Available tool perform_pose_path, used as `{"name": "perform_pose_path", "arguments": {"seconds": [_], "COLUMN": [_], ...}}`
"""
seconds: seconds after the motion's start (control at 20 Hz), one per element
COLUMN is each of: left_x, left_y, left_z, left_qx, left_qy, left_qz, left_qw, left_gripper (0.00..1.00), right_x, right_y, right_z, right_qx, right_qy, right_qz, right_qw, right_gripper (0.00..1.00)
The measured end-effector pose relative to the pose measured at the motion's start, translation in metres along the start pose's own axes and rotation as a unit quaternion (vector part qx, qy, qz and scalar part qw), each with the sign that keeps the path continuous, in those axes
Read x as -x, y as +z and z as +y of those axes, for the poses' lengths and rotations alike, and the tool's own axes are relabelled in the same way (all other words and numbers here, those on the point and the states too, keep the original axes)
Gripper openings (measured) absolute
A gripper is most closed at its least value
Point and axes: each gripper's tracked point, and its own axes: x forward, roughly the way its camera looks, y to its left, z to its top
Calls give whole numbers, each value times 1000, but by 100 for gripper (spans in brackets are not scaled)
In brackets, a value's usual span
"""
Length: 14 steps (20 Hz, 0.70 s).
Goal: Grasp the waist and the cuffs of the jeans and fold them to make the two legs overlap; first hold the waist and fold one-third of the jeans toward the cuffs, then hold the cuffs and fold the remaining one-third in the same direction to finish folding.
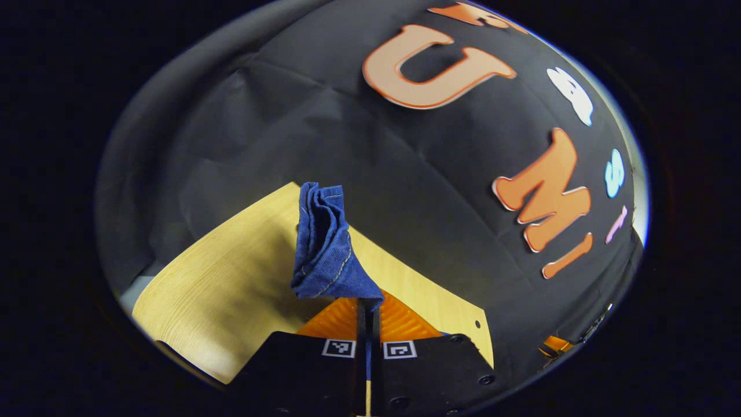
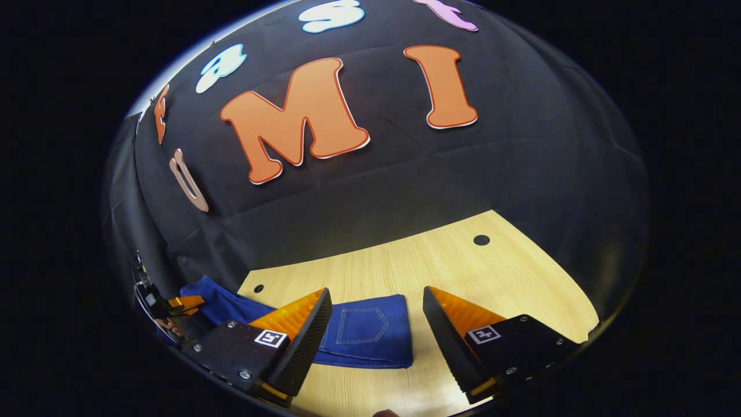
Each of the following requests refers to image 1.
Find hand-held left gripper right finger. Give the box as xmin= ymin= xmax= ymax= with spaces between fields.
xmin=370 ymin=291 xmax=497 ymax=416

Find black backdrop cloth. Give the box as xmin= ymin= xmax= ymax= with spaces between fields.
xmin=96 ymin=0 xmax=646 ymax=377

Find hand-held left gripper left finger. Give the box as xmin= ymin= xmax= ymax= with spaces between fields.
xmin=228 ymin=298 xmax=367 ymax=416

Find blue jeans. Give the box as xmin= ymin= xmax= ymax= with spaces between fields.
xmin=289 ymin=181 xmax=386 ymax=383

